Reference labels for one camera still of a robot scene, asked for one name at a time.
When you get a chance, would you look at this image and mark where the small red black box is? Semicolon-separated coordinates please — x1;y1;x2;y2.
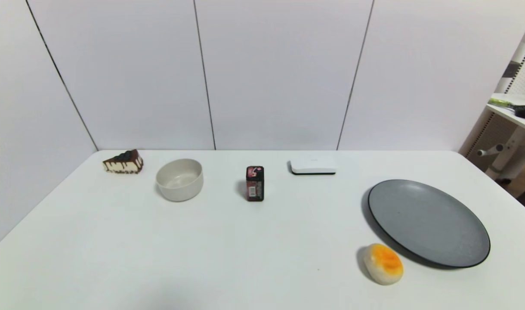
246;166;265;202

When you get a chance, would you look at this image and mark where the chocolate cake slice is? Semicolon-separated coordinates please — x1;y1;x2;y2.
102;149;144;174

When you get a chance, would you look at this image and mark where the orange topped bun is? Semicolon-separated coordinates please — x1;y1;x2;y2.
363;243;404;285

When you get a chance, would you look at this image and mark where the beige ceramic bowl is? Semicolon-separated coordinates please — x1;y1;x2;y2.
155;158;204;202

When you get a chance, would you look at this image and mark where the white whiteboard eraser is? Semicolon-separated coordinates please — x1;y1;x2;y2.
290;155;337;175

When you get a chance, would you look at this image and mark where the white side desk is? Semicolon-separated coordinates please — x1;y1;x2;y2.
459;93;525;182

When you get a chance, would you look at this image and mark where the gray round plate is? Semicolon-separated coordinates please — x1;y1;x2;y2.
367;179;491;269

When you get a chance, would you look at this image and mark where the white desk crank handle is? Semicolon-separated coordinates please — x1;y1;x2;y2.
477;144;504;157

